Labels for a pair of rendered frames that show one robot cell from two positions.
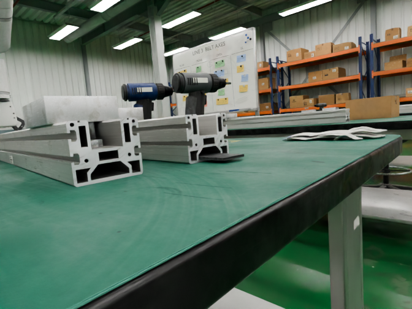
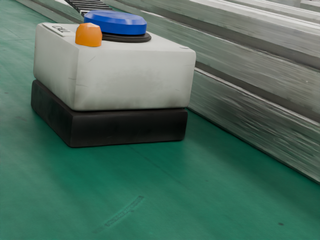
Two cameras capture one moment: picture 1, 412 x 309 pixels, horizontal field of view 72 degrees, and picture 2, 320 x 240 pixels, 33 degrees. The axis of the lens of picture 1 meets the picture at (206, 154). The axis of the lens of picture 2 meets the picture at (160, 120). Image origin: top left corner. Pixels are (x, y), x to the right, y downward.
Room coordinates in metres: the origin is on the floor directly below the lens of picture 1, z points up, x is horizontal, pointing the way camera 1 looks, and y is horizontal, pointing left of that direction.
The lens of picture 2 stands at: (0.48, 0.59, 0.90)
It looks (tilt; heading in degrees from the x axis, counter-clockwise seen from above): 17 degrees down; 10
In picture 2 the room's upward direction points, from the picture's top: 8 degrees clockwise
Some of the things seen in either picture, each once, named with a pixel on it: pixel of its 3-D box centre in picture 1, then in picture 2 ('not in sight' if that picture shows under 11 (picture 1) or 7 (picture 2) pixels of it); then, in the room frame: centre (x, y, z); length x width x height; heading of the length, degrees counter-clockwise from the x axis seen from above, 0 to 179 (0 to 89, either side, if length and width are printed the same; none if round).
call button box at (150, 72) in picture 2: not in sight; (121, 78); (0.82, 0.68, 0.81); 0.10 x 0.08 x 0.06; 132
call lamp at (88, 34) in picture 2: not in sight; (89, 33); (0.77, 0.69, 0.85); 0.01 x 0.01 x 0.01
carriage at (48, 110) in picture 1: (69, 121); not in sight; (0.50, 0.23, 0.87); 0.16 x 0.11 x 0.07; 42
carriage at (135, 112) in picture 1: (113, 122); not in sight; (0.82, 0.26, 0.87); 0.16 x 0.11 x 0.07; 42
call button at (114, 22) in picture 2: not in sight; (114, 29); (0.82, 0.68, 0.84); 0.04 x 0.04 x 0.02
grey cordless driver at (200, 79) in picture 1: (206, 109); not in sight; (0.89, -0.01, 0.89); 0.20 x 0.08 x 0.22; 120
